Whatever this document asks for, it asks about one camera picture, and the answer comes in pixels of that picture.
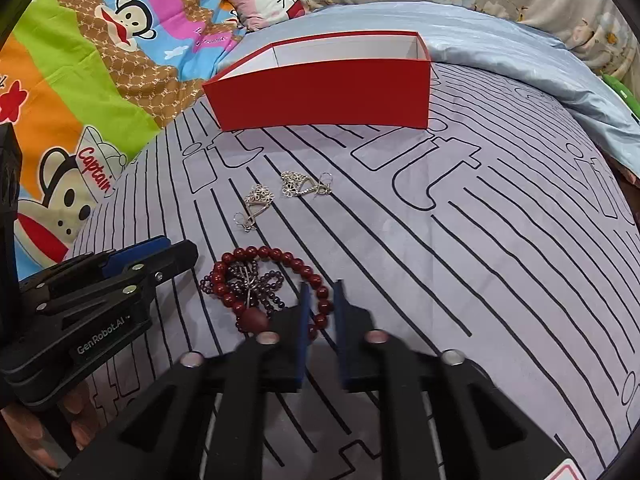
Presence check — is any red bead bracelet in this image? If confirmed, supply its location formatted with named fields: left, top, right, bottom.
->
left=209, top=245, right=333, bottom=343

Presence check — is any dark purple bead bracelet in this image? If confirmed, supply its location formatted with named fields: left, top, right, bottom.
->
left=198, top=258, right=288, bottom=316

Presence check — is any red white jewelry box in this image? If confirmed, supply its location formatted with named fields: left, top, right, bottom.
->
left=203, top=30, right=432, bottom=131

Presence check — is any person's left hand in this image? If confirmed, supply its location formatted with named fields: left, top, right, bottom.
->
left=1, top=382, right=101, bottom=474

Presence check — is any silver earring left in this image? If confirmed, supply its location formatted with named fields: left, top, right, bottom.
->
left=233, top=184, right=274, bottom=233

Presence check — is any silver earring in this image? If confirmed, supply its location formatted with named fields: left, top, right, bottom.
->
left=233, top=184, right=274, bottom=233
left=280, top=171, right=333, bottom=198

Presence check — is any silver earring right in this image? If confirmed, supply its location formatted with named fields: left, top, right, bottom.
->
left=280, top=171, right=333, bottom=198

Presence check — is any lilac striped bed sheet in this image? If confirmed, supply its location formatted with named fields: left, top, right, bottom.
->
left=73, top=64, right=639, bottom=479

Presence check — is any colourful monkey cartoon quilt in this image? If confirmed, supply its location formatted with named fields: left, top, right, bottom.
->
left=1, top=0, right=243, bottom=278

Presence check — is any light blue pillow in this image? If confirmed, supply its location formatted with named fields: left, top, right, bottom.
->
left=218, top=1, right=639, bottom=174

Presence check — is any green object at bedside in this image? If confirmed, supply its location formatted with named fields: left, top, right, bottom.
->
left=602, top=74, right=640, bottom=118

